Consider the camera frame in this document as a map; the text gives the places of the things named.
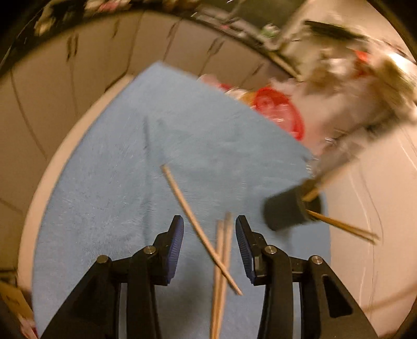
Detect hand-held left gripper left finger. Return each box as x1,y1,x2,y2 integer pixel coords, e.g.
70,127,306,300
41,215,185,339

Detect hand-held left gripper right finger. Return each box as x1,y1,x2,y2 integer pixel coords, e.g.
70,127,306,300
235,215,379,339

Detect pale bamboo chopstick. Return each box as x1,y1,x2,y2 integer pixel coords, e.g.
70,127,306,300
210,221,225,339
216,212,233,339
162,164,243,296

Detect black cup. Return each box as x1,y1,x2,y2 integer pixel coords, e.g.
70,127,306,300
263,179,323,231

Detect tan bamboo chopstick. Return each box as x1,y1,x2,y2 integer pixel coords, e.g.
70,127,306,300
303,152,360,202

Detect dark bamboo chopstick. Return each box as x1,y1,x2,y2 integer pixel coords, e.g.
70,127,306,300
307,209,380,244

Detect blue towel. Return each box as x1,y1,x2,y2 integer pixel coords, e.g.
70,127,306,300
32,61,332,339

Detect red plastic bowl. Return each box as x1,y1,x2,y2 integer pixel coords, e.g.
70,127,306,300
252,85,306,141

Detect cardboard box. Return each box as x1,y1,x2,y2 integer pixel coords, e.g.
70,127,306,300
0,280,36,339

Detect pink white wrapper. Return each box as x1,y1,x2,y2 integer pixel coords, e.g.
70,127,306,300
198,73,249,102

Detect pale crumpled bag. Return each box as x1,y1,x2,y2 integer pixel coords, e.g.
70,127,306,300
270,20,417,157

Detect grey lower cabinets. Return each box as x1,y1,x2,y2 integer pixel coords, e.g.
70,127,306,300
0,10,287,229

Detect black countertop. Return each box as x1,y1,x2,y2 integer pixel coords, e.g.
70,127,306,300
182,8,300,77

